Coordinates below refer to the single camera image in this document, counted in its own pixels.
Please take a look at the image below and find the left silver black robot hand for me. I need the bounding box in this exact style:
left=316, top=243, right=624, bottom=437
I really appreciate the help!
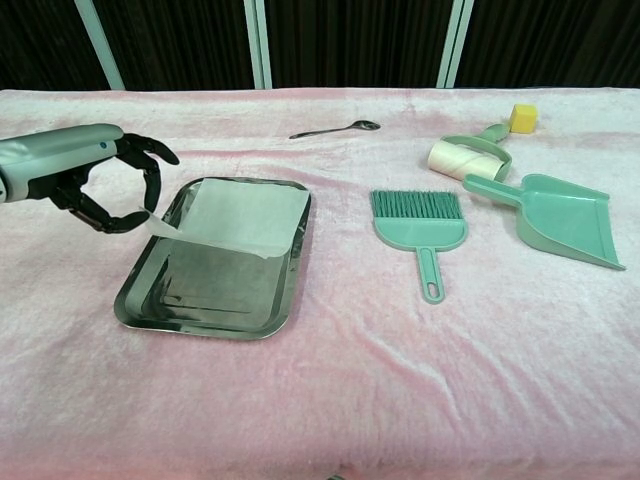
left=0, top=123, right=181, bottom=235

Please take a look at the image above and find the white paper sheet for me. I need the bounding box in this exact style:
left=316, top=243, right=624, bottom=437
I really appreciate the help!
left=144, top=176, right=311, bottom=260

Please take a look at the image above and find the stainless steel tray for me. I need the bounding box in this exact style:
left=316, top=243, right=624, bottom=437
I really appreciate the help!
left=113, top=175, right=313, bottom=342

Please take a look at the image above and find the metal spoon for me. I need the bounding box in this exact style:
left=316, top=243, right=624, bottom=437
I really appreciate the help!
left=288, top=118, right=382, bottom=140

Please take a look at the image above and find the black curtain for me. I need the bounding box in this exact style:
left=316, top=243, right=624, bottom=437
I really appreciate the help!
left=0, top=0, right=640, bottom=92

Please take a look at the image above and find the pink plush table cloth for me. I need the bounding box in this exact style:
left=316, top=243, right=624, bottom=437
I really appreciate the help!
left=0, top=86, right=640, bottom=480

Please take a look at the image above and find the green hand brush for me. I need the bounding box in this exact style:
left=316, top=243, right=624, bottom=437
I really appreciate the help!
left=369, top=189, right=470, bottom=304

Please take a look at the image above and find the green lint roller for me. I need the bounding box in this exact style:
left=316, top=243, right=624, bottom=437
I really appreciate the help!
left=427, top=122, right=515, bottom=183

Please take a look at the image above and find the yellow cube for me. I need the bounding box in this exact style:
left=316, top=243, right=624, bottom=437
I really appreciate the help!
left=508, top=103, right=539, bottom=135

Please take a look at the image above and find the green dustpan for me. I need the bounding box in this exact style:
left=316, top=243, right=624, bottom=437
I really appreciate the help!
left=462, top=172, right=627, bottom=272

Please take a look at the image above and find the slanted white frame post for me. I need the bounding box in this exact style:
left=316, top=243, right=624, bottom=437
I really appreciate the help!
left=436, top=0, right=475, bottom=89
left=73, top=0, right=125, bottom=91

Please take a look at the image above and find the white double frame post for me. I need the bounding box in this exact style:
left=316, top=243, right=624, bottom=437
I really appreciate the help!
left=243, top=0, right=274, bottom=90

